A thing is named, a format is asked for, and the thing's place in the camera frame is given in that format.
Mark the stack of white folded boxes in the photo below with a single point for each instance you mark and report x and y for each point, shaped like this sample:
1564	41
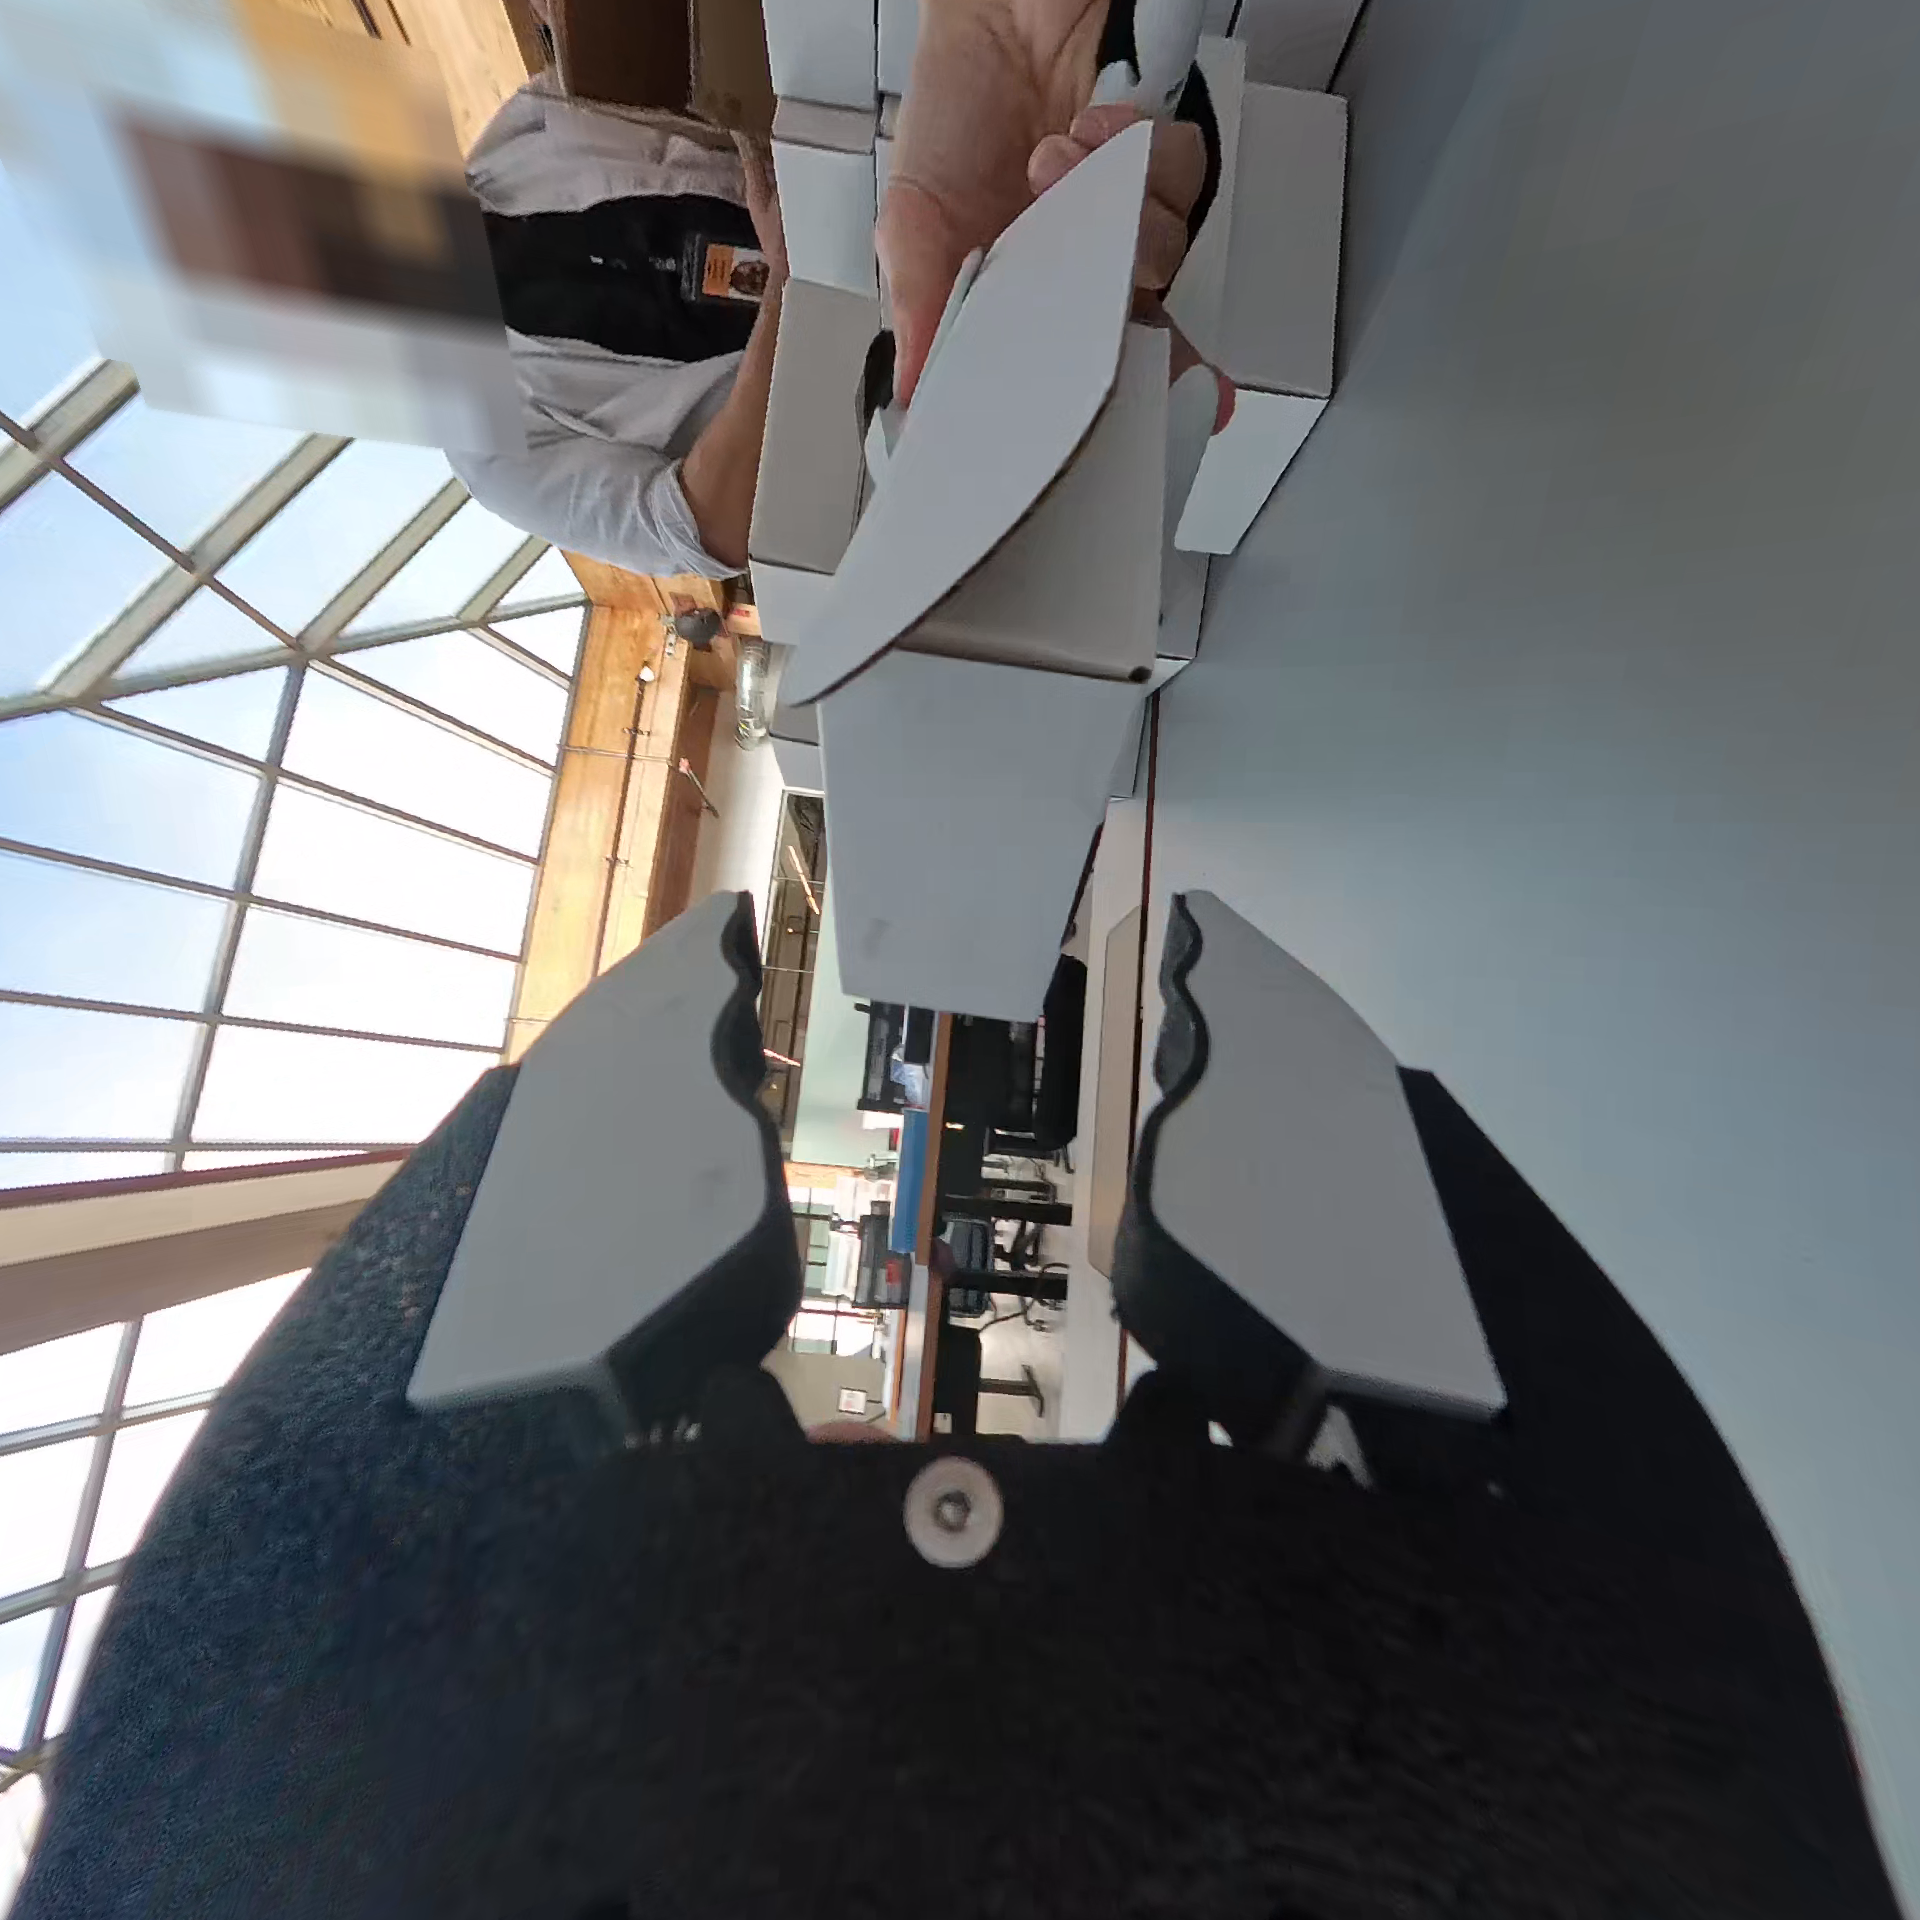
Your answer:
1275	226

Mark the blue flat box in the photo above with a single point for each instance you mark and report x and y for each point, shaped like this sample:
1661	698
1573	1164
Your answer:
910	1186

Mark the large glass grid window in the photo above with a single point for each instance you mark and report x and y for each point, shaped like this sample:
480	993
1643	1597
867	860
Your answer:
374	931

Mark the brown cardboard carton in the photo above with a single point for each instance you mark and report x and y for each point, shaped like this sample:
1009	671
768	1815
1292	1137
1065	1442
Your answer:
644	46

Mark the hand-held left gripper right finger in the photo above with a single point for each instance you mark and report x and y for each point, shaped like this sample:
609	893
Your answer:
1304	1200

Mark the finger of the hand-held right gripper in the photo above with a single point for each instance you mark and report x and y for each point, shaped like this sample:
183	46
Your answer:
888	434
1003	390

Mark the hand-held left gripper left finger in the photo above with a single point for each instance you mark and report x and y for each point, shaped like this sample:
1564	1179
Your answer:
600	1200

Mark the white cardboard box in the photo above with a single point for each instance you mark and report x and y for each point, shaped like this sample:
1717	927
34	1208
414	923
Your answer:
960	840

